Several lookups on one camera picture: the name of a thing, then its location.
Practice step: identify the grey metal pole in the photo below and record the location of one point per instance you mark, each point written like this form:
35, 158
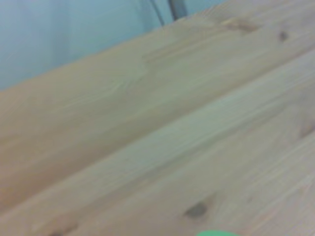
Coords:
177, 9

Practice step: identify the white-labelled bottle with green cap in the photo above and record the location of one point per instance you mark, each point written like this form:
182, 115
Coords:
214, 233

